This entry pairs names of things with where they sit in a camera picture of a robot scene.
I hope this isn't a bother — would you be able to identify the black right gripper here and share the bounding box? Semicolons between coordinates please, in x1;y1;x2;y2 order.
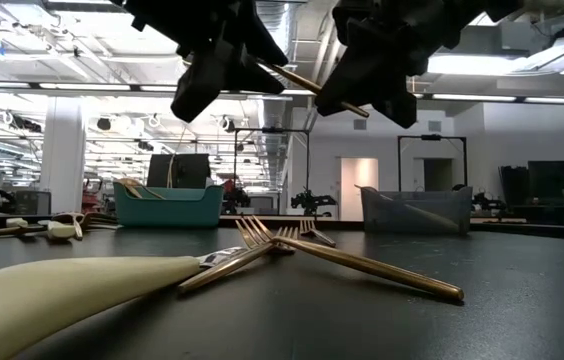
314;0;468;129

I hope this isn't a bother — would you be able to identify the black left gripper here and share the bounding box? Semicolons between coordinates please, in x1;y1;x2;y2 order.
122;0;290;124

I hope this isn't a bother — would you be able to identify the long ceiling light strip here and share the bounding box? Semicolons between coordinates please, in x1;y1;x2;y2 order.
0;79;313;101
414;91;564;106

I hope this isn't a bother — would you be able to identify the ceiling light panel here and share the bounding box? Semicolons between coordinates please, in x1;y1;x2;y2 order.
426;52;531;77

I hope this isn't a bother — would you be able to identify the red and black background robot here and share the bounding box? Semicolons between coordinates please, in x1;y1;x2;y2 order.
221;178;253;214

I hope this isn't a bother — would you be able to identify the grey plastic bin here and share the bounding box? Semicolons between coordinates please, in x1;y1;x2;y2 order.
359;184;475;237

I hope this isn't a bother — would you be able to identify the teal plastic bin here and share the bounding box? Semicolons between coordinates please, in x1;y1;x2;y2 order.
112;180;226;230

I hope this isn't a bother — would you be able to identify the black equipment rack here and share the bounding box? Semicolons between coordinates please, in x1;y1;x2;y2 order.
499;164;528;207

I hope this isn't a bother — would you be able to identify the white building column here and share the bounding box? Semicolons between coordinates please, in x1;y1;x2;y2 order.
40;96;87;215

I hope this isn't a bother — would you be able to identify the black monitor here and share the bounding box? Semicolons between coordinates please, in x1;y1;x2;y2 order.
526;159;564;207

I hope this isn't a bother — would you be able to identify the silver ventilation duct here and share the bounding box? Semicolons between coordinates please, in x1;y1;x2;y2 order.
254;0;313;166

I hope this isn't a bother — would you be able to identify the black background rig frame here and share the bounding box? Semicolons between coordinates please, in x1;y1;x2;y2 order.
397;133;469;194

